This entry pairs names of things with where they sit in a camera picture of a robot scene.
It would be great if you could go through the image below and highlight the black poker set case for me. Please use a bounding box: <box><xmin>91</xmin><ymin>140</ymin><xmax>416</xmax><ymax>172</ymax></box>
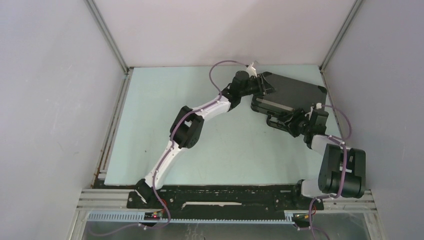
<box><xmin>250</xmin><ymin>73</ymin><xmax>328</xmax><ymax>133</ymax></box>

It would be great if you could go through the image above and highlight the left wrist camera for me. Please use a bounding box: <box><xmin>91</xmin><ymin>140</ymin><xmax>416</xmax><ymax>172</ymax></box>
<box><xmin>245</xmin><ymin>60</ymin><xmax>258</xmax><ymax>78</ymax></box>

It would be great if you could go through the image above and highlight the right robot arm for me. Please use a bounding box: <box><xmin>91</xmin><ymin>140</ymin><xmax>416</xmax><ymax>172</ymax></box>
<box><xmin>276</xmin><ymin>108</ymin><xmax>366</xmax><ymax>209</ymax></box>

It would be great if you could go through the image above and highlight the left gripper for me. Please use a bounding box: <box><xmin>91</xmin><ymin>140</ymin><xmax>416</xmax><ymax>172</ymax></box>
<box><xmin>238</xmin><ymin>73</ymin><xmax>278</xmax><ymax>98</ymax></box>

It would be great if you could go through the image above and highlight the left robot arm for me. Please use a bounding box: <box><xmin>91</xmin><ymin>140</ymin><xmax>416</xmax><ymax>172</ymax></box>
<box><xmin>134</xmin><ymin>70</ymin><xmax>276</xmax><ymax>208</ymax></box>

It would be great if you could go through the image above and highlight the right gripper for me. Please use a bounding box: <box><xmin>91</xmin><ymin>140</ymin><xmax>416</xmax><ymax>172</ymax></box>
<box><xmin>277</xmin><ymin>107</ymin><xmax>313</xmax><ymax>138</ymax></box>

